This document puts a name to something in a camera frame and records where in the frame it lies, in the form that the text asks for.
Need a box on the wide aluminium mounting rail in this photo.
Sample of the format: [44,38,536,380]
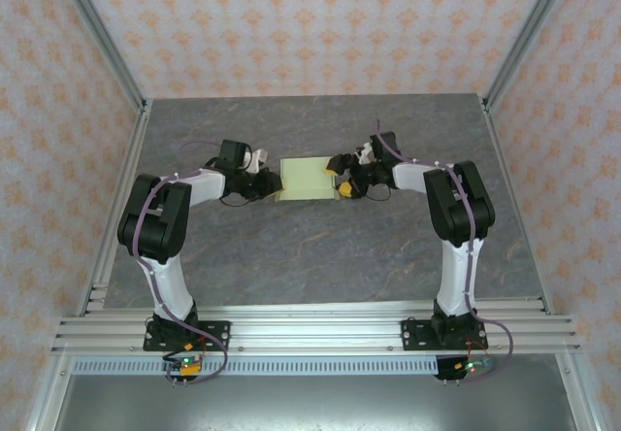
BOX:
[51,304,582,354]

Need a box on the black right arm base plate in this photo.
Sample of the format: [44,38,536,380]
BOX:
[400,318,488,352]

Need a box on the small circuit board green light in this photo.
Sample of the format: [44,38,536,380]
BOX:
[164,352,205,379]
[455,356,494,375]

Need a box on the grey metal panel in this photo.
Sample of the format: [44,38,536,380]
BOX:
[52,375,583,431]

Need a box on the aluminium table side rail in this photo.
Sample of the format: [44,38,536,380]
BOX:
[75,99,154,318]
[479,94,554,315]

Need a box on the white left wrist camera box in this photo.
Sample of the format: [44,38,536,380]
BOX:
[245,148,271,174]

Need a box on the aluminium frame post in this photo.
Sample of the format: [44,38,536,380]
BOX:
[484,0,578,112]
[51,0,147,112]

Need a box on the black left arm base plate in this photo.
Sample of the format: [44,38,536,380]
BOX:
[143,320,232,352]

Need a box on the slotted grey cable duct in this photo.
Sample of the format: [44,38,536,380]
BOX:
[72,357,441,378]

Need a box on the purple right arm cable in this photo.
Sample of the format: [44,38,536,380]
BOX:
[374,118,516,383]

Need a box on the pale green paper box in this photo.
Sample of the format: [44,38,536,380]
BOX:
[275,156,341,204]

